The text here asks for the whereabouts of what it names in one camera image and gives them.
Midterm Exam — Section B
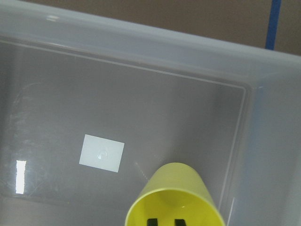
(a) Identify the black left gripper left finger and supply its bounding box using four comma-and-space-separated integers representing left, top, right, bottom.
147, 218, 158, 226

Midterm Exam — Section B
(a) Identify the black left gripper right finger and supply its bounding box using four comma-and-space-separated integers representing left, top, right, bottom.
174, 219, 186, 226

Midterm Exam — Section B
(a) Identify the yellow plastic cup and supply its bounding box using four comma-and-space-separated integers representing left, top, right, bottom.
125, 162, 225, 226

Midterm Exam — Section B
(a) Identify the clear plastic storage box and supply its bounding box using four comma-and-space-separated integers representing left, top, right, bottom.
0, 4, 301, 226

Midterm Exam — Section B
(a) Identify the white label sticker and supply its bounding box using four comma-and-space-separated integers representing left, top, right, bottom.
79, 134, 125, 173

